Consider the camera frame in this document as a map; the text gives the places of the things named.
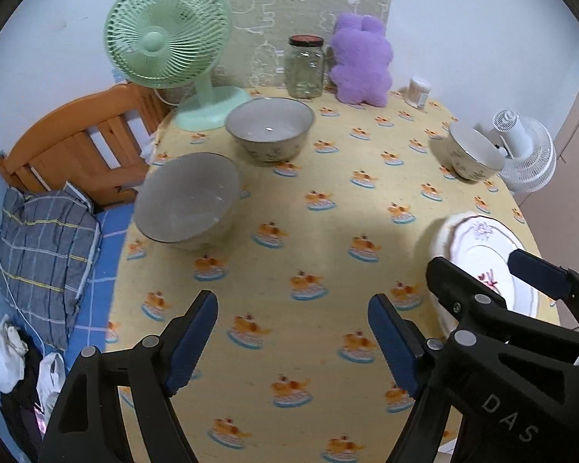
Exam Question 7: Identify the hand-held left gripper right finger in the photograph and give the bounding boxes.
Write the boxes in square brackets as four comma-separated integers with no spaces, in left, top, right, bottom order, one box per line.
[367,293,453,463]

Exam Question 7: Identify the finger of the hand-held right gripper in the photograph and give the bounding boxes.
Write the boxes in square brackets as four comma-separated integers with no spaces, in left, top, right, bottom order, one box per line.
[425,257,510,330]
[508,249,579,335]

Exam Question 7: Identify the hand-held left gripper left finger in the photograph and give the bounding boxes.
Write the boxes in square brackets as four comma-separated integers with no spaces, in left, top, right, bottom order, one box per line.
[39,290,219,463]

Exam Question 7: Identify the white plate with red mark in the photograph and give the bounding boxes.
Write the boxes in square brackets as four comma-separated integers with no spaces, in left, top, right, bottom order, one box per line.
[444,212,541,319]

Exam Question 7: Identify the large floral plate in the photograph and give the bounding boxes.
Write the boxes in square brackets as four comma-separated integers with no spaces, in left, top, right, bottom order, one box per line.
[428,211,543,338]

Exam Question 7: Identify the large floral ceramic bowl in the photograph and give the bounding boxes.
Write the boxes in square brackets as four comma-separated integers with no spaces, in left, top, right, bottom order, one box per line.
[134,152,244,252]

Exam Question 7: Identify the white clip fan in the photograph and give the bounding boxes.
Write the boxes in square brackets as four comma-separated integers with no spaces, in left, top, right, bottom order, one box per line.
[482,108,558,196]

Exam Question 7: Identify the blue checked bedsheet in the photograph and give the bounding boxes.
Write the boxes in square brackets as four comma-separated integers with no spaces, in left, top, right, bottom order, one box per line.
[63,203,141,362]

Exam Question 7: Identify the yellow printed tablecloth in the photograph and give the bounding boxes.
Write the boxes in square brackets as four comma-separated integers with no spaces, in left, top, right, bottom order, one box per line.
[103,86,560,463]

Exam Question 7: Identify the white plastic bag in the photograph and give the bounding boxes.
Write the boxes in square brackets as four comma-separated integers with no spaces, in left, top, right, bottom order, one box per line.
[35,352,67,422]

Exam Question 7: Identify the grey plaid pillow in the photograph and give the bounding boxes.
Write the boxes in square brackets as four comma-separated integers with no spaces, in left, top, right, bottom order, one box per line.
[0,182,102,350]

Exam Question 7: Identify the crumpled white clothes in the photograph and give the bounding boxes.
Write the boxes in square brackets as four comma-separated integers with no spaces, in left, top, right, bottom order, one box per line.
[0,315,28,394]

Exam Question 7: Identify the cotton swab container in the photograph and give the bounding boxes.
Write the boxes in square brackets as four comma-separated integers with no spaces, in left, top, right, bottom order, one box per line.
[406,76,432,108]

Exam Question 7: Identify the wooden bed headboard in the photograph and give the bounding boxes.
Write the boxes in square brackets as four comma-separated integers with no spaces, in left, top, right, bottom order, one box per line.
[0,83,174,203]

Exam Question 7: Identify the purple plush toy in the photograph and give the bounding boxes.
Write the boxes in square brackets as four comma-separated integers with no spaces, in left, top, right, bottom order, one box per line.
[329,14,394,107]

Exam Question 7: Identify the glass jar with dark lid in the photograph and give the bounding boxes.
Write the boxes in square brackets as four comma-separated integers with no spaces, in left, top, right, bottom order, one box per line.
[284,35,326,100]

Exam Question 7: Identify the green desk fan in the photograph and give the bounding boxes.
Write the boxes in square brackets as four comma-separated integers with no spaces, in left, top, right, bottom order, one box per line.
[103,0,252,132]

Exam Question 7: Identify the green patterned board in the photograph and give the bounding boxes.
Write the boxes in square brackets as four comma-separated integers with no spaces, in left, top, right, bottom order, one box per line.
[212,0,393,90]

